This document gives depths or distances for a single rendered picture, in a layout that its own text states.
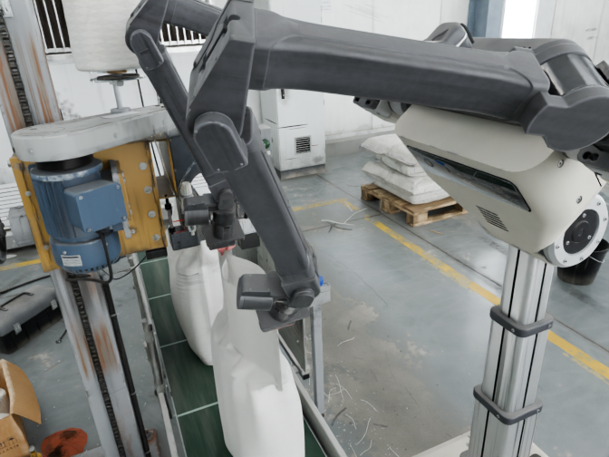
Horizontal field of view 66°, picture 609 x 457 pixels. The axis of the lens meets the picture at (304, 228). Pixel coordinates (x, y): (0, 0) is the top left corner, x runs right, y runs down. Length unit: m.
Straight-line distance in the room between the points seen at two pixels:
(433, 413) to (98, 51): 1.90
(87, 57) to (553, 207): 0.93
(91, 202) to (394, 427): 1.60
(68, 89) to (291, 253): 3.45
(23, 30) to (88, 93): 2.70
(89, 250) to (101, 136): 0.26
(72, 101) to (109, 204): 2.98
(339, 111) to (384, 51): 5.60
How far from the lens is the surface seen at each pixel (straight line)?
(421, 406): 2.32
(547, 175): 0.80
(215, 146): 0.49
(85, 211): 1.08
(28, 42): 1.36
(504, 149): 0.83
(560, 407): 2.48
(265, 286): 0.81
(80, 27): 1.12
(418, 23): 6.59
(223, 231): 1.22
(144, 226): 1.39
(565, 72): 0.59
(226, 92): 0.46
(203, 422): 1.75
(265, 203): 0.60
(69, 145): 1.10
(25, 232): 1.44
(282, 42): 0.45
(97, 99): 4.05
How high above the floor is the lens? 1.61
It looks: 24 degrees down
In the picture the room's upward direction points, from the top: 3 degrees counter-clockwise
